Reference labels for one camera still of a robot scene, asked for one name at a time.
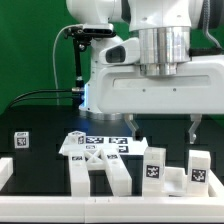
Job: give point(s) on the black camera on stand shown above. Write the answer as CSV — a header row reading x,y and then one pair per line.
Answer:
x,y
82,36

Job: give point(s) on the white flat back panel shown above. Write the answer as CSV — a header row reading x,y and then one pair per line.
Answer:
x,y
124,145

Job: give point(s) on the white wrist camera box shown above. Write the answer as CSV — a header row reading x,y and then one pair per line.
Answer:
x,y
127,52

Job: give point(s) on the white left fence block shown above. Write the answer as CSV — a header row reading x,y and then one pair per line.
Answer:
x,y
6,170

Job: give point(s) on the white front fence rail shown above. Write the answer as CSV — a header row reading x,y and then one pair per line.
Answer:
x,y
111,209

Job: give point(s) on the white chair seat block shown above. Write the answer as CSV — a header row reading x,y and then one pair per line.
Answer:
x,y
175,181

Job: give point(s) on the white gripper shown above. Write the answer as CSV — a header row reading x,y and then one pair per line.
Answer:
x,y
197,88

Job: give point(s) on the white fence rail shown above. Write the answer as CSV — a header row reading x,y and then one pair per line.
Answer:
x,y
216,188
111,209

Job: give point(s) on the white right fence rail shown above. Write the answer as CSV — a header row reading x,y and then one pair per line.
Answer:
x,y
216,188

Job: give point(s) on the white long side rail back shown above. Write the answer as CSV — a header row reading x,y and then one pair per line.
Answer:
x,y
119,178

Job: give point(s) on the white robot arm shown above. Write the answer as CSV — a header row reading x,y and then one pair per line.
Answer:
x,y
142,61

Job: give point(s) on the white long side rail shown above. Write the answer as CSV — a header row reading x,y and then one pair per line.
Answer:
x,y
119,178
79,177

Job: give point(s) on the white long side rail front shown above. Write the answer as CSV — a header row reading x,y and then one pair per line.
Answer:
x,y
79,177

